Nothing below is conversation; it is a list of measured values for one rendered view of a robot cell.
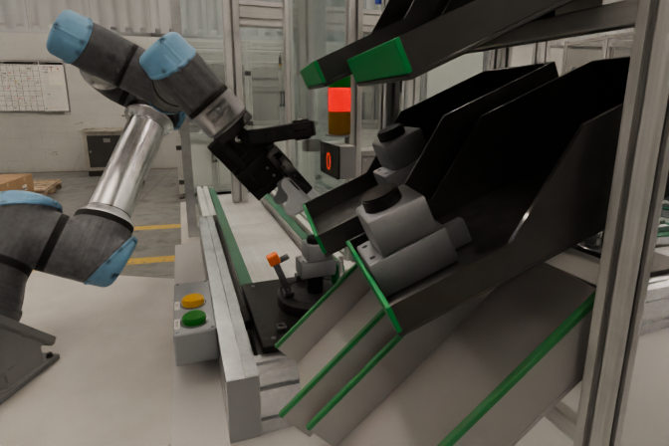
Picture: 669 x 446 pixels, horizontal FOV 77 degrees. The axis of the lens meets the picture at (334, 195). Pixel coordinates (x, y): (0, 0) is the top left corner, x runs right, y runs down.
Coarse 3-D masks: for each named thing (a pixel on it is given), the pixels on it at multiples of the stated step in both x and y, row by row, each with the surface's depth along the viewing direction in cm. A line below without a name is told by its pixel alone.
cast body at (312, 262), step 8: (304, 240) 77; (312, 240) 75; (304, 248) 76; (312, 248) 74; (320, 248) 75; (296, 256) 78; (304, 256) 77; (312, 256) 74; (320, 256) 75; (328, 256) 75; (296, 264) 78; (304, 264) 74; (312, 264) 75; (320, 264) 75; (328, 264) 76; (304, 272) 74; (312, 272) 75; (320, 272) 76; (328, 272) 76
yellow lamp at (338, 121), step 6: (330, 114) 92; (336, 114) 91; (342, 114) 91; (348, 114) 91; (330, 120) 92; (336, 120) 91; (342, 120) 91; (348, 120) 92; (330, 126) 92; (336, 126) 91; (342, 126) 91; (348, 126) 92; (330, 132) 92; (336, 132) 91; (342, 132) 91; (348, 132) 92
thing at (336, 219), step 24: (504, 72) 49; (528, 72) 45; (552, 72) 41; (432, 96) 53; (456, 96) 53; (480, 96) 53; (504, 96) 40; (408, 120) 52; (432, 120) 53; (456, 120) 40; (432, 144) 40; (456, 144) 41; (432, 168) 41; (336, 192) 53; (360, 192) 53; (432, 192) 41; (312, 216) 53; (336, 216) 49; (336, 240) 41
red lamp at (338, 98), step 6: (330, 90) 90; (336, 90) 89; (342, 90) 89; (348, 90) 90; (330, 96) 91; (336, 96) 90; (342, 96) 90; (348, 96) 90; (330, 102) 91; (336, 102) 90; (342, 102) 90; (348, 102) 91; (330, 108) 91; (336, 108) 90; (342, 108) 90; (348, 108) 91
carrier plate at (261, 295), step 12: (252, 288) 84; (264, 288) 84; (276, 288) 84; (252, 300) 79; (264, 300) 79; (276, 300) 79; (252, 312) 75; (264, 312) 75; (276, 312) 75; (264, 324) 71; (288, 324) 71; (264, 336) 67; (276, 336) 67; (264, 348) 64; (276, 348) 65
